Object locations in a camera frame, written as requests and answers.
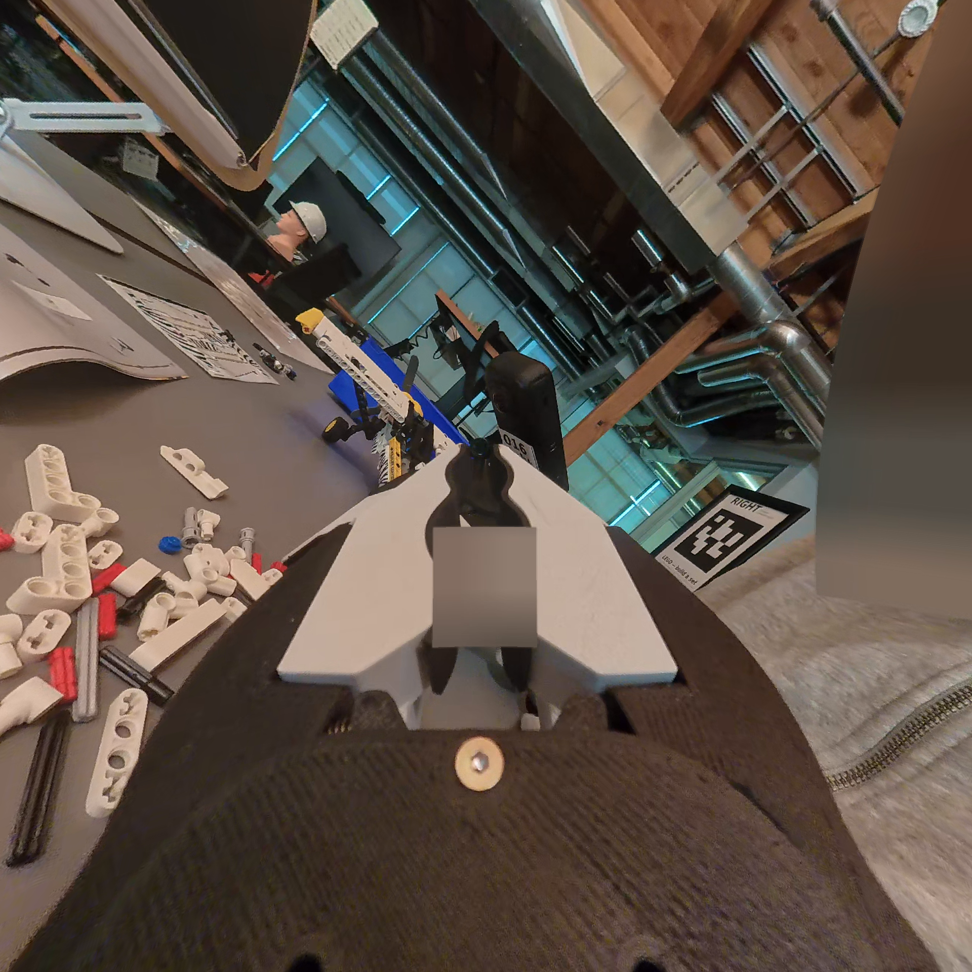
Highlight wooden ceiling beam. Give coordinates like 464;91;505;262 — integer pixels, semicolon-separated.
562;292;743;466

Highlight white yellow lego plane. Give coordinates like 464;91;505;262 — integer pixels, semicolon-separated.
295;307;458;487

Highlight black framed marker sign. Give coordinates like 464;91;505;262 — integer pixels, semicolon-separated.
654;491;811;592

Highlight black screen with sticker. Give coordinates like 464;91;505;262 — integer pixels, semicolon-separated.
272;163;405;306

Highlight open instruction booklet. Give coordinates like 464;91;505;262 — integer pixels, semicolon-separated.
0;222;188;382

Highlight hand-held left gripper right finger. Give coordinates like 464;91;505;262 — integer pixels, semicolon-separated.
488;447;678;724

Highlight pile of loose lego pieces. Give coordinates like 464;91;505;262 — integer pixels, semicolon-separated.
0;442;291;868

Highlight silver metal pipes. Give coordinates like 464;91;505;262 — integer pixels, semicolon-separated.
652;241;836;451

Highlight white lego panel piece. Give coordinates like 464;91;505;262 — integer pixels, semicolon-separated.
159;444;229;501

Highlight white desk lamp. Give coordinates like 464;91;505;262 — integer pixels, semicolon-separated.
34;0;321;192

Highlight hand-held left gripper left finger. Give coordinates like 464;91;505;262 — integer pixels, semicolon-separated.
277;445;475;727

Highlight blue plastic bin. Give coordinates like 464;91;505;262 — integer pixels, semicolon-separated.
328;338;469;458

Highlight person's grey hoodie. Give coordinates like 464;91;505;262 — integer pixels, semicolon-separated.
695;539;972;972

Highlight zebra striped sticker sheet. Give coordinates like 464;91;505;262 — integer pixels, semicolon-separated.
99;275;279;385

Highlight white paper sheet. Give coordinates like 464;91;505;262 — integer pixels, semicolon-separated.
181;241;337;375

